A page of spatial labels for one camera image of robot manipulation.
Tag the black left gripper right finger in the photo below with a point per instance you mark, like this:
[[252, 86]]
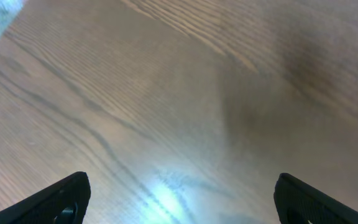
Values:
[[297, 202]]

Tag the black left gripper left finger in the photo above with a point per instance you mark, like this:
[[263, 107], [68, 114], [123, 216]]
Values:
[[65, 201]]

